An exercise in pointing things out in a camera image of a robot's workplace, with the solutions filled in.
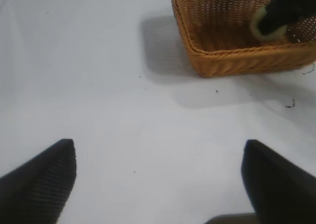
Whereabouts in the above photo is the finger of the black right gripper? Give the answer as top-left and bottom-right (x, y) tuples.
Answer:
(256, 0), (301, 36)

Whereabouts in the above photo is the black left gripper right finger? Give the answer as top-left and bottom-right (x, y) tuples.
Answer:
(241, 139), (316, 224)

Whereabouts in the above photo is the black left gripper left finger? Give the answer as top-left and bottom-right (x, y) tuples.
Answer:
(0, 139), (77, 224)

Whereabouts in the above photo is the pale yellow egg yolk pastry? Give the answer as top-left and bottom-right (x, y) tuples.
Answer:
(250, 7), (288, 42)

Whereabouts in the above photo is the brown woven wicker basket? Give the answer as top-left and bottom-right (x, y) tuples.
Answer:
(171, 0), (316, 78)

